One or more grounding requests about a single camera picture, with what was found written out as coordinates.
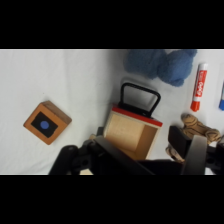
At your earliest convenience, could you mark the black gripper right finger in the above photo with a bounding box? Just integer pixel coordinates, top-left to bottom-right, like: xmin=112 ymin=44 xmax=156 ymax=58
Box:
xmin=167 ymin=124 xmax=224 ymax=176

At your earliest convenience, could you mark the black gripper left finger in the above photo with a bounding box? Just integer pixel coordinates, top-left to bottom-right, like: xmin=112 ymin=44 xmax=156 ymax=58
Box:
xmin=48 ymin=134 xmax=183 ymax=176

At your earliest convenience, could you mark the wooden box with red lid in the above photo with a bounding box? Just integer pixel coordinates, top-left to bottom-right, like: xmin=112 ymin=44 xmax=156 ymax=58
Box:
xmin=102 ymin=82 xmax=164 ymax=162

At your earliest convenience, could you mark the tiger-striped plush toy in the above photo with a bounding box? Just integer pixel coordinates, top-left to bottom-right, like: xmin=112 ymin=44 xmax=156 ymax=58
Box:
xmin=165 ymin=113 xmax=224 ymax=164

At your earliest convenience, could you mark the blue whiteboard marker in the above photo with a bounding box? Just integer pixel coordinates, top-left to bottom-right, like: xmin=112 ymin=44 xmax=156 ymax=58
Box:
xmin=218 ymin=81 xmax=224 ymax=112

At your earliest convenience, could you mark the wooden block with blue dot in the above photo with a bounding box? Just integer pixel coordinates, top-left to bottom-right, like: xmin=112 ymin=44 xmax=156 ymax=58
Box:
xmin=23 ymin=100 xmax=73 ymax=146

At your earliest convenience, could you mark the red whiteboard marker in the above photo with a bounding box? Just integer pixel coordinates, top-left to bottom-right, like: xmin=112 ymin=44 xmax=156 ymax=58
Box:
xmin=190 ymin=62 xmax=209 ymax=113

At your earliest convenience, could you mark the blue plush toy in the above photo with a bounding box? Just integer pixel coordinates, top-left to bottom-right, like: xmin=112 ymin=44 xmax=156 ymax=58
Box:
xmin=123 ymin=49 xmax=198 ymax=88

